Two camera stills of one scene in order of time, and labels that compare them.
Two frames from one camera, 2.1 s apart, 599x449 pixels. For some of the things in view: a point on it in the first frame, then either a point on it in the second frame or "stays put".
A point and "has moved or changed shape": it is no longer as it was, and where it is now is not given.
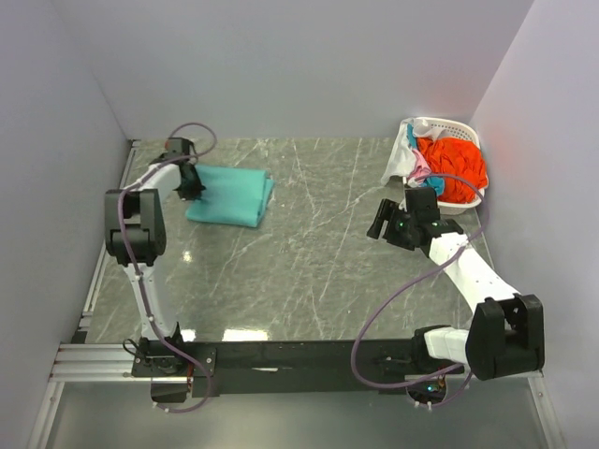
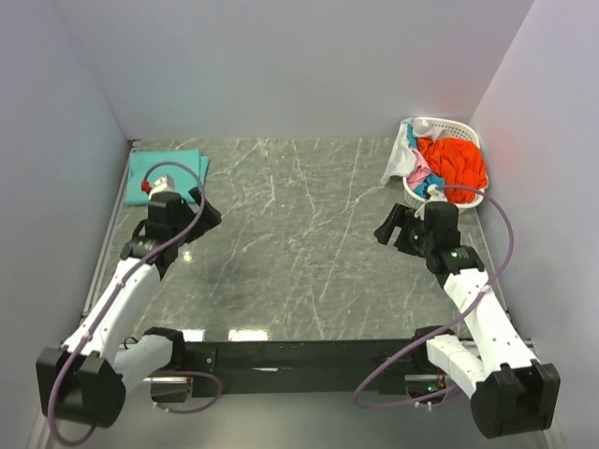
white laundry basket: [445, 129] stays put
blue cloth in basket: [437, 183] stays put
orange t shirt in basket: [460, 162] stays put
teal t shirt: [231, 195] has moved or changed shape
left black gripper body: [191, 188] → [206, 222]
